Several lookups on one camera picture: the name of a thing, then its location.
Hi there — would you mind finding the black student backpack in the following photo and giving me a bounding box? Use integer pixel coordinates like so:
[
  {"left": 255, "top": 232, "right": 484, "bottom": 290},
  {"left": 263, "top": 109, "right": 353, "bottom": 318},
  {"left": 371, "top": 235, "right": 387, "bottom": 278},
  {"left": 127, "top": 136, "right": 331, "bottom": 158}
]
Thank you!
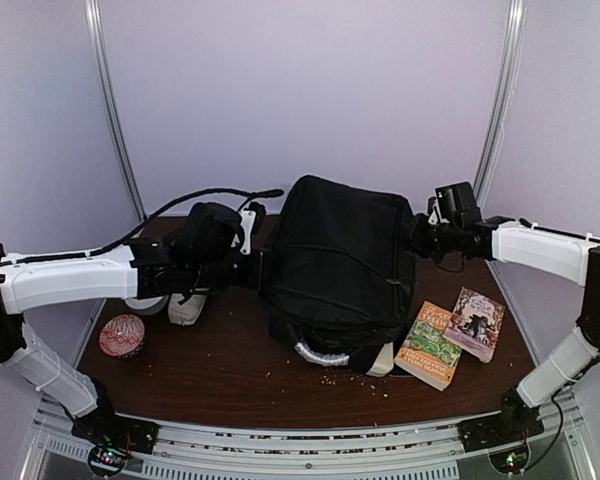
[{"left": 258, "top": 175, "right": 415, "bottom": 377}]

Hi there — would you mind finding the red patterned bowl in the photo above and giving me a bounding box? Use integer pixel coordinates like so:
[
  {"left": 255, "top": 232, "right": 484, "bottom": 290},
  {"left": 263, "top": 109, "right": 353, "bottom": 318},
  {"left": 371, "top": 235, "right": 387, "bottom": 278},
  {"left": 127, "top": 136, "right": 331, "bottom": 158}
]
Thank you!
[{"left": 99, "top": 314, "right": 146, "bottom": 359}]

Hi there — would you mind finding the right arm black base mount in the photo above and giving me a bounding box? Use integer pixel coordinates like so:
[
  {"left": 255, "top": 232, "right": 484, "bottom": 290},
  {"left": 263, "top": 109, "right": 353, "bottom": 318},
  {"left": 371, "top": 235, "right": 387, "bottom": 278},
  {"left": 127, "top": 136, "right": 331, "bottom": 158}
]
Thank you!
[{"left": 457, "top": 414, "right": 544, "bottom": 453}]

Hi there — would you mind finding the aluminium front rail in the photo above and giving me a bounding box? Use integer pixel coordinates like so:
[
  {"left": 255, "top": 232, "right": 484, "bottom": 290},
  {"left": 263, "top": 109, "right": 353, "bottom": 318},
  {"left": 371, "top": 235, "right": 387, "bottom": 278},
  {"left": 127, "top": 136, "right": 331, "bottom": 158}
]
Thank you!
[{"left": 29, "top": 394, "right": 596, "bottom": 480}]

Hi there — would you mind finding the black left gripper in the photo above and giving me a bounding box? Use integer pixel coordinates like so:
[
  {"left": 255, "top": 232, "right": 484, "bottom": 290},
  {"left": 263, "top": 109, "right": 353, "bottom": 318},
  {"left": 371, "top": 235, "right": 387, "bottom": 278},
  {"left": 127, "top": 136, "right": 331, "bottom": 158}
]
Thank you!
[{"left": 189, "top": 247, "right": 278, "bottom": 292}]

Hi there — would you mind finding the orange treehouse paperback book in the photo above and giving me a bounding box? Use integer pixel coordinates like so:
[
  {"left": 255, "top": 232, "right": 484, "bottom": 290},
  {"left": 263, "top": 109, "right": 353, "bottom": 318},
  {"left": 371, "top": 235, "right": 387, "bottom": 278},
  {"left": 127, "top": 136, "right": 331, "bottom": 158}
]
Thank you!
[{"left": 394, "top": 301, "right": 462, "bottom": 391}]

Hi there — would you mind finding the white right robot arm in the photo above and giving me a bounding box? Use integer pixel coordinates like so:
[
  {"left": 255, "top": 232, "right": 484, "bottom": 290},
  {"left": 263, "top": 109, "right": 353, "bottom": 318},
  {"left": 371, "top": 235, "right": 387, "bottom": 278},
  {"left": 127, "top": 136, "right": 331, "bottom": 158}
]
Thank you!
[{"left": 406, "top": 182, "right": 600, "bottom": 442}]

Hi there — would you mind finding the aluminium frame post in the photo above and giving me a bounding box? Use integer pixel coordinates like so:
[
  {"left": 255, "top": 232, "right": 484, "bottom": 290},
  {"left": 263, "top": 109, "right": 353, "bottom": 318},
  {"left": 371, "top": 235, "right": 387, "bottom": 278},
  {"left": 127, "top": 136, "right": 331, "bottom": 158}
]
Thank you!
[
  {"left": 473, "top": 0, "right": 528, "bottom": 207},
  {"left": 84, "top": 0, "right": 146, "bottom": 221}
]

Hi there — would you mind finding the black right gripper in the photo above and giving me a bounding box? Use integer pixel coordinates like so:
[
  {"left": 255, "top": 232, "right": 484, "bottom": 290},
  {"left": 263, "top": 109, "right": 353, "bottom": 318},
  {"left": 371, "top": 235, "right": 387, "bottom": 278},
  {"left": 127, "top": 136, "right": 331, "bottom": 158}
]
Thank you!
[{"left": 397, "top": 212, "right": 459, "bottom": 263}]

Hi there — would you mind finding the right aluminium frame post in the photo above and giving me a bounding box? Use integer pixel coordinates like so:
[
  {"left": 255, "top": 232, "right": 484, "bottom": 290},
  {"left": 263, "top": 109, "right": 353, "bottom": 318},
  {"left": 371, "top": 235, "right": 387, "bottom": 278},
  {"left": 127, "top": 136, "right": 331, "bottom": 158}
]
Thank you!
[{"left": 473, "top": 0, "right": 528, "bottom": 207}]

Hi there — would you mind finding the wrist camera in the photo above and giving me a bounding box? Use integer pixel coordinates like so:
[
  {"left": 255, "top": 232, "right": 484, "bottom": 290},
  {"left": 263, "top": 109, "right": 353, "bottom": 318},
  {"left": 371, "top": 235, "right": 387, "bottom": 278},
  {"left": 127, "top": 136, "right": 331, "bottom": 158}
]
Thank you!
[
  {"left": 233, "top": 201, "right": 266, "bottom": 255},
  {"left": 428, "top": 181, "right": 482, "bottom": 227}
]

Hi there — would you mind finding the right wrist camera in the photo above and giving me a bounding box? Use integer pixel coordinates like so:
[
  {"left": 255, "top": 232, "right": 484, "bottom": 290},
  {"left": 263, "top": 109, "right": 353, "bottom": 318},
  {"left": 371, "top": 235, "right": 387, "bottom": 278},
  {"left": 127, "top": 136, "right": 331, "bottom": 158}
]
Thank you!
[{"left": 428, "top": 181, "right": 482, "bottom": 227}]

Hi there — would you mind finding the purple illustrated paperback book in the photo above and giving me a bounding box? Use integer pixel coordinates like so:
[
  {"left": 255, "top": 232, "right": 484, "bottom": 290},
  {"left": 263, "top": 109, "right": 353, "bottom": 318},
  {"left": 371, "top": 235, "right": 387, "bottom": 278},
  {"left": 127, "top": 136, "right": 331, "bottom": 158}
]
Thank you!
[{"left": 443, "top": 287, "right": 506, "bottom": 363}]

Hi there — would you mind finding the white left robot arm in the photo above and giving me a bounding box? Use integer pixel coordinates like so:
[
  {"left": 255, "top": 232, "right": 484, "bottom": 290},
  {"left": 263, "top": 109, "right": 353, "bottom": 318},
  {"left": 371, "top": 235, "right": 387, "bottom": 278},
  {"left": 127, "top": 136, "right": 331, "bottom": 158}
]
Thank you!
[{"left": 0, "top": 202, "right": 266, "bottom": 444}]

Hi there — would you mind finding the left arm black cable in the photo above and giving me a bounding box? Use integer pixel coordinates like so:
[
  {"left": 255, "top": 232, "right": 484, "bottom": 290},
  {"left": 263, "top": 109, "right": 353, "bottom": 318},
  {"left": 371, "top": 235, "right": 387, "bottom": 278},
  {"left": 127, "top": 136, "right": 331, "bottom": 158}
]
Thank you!
[{"left": 24, "top": 187, "right": 285, "bottom": 261}]

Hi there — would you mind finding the left aluminium frame post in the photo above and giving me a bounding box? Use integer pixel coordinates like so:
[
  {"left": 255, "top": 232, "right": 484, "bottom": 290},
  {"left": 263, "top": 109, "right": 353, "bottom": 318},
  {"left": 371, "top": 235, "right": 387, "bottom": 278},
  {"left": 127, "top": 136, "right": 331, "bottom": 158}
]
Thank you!
[{"left": 84, "top": 0, "right": 146, "bottom": 221}]

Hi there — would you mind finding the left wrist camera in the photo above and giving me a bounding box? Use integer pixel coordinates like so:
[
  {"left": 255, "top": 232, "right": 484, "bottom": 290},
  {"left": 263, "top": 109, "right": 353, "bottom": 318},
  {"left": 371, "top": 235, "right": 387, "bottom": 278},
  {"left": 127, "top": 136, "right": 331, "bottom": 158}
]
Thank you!
[{"left": 233, "top": 201, "right": 266, "bottom": 255}]

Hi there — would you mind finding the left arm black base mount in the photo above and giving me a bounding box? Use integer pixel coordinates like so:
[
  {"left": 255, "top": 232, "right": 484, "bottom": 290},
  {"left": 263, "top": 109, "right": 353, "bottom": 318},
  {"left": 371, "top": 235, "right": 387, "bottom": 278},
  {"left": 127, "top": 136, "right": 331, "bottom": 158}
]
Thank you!
[{"left": 66, "top": 412, "right": 159, "bottom": 454}]

